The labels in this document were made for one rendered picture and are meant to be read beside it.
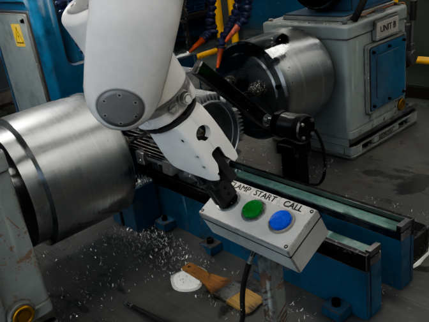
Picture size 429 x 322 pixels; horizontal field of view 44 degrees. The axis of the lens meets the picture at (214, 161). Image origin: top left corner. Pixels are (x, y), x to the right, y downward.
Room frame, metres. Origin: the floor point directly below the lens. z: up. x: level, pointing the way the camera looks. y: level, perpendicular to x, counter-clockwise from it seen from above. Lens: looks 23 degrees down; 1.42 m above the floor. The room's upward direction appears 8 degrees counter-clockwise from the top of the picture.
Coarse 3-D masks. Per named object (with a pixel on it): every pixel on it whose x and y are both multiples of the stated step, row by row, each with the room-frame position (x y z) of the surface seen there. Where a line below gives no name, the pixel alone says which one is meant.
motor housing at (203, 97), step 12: (204, 96) 1.07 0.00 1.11; (216, 96) 1.08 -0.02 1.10; (204, 108) 1.18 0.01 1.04; (216, 108) 1.14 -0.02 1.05; (228, 108) 1.10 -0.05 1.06; (216, 120) 1.16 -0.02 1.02; (228, 120) 1.13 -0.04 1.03; (240, 120) 1.12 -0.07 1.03; (132, 132) 1.14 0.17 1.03; (228, 132) 1.13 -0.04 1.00; (240, 132) 1.11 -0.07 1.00; (132, 144) 1.14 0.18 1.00; (144, 144) 1.10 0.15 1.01; (156, 144) 1.07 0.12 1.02; (156, 156) 1.07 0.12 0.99
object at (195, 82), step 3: (183, 66) 1.19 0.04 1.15; (183, 69) 1.19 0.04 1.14; (186, 69) 1.18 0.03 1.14; (189, 69) 1.16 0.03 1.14; (186, 72) 1.14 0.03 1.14; (189, 72) 1.14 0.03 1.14; (189, 75) 1.14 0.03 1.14; (192, 75) 1.14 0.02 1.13; (189, 78) 1.14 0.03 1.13; (192, 78) 1.14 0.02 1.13; (195, 78) 1.15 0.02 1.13; (192, 81) 1.14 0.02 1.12; (195, 81) 1.15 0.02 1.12; (198, 81) 1.15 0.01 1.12; (195, 84) 1.15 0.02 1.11; (198, 84) 1.15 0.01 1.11; (195, 87) 1.15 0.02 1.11; (198, 87) 1.15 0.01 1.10
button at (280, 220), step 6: (282, 210) 0.61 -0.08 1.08; (276, 216) 0.60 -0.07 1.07; (282, 216) 0.60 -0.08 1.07; (288, 216) 0.59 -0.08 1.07; (270, 222) 0.60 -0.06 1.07; (276, 222) 0.59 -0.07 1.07; (282, 222) 0.59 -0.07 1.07; (288, 222) 0.58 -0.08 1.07; (276, 228) 0.58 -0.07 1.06; (282, 228) 0.58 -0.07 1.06
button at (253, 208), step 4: (252, 200) 0.65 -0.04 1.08; (256, 200) 0.64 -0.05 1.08; (248, 204) 0.64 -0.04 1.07; (252, 204) 0.64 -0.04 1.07; (256, 204) 0.63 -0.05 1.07; (260, 204) 0.63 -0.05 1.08; (244, 208) 0.64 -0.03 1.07; (248, 208) 0.63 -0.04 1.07; (252, 208) 0.63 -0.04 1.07; (256, 208) 0.63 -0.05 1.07; (260, 208) 0.63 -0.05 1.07; (244, 212) 0.63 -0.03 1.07; (248, 212) 0.63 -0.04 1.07; (252, 212) 0.63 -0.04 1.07; (256, 212) 0.62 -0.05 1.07; (260, 212) 0.62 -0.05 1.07; (244, 216) 0.63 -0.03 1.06; (248, 216) 0.62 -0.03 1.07; (252, 216) 0.62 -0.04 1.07; (256, 216) 0.62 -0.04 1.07
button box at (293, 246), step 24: (240, 192) 0.68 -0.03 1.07; (264, 192) 0.66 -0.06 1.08; (216, 216) 0.66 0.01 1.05; (240, 216) 0.64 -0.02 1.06; (264, 216) 0.62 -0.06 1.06; (312, 216) 0.58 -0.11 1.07; (240, 240) 0.64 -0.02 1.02; (264, 240) 0.58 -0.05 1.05; (288, 240) 0.57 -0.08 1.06; (312, 240) 0.58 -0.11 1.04; (288, 264) 0.57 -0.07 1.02
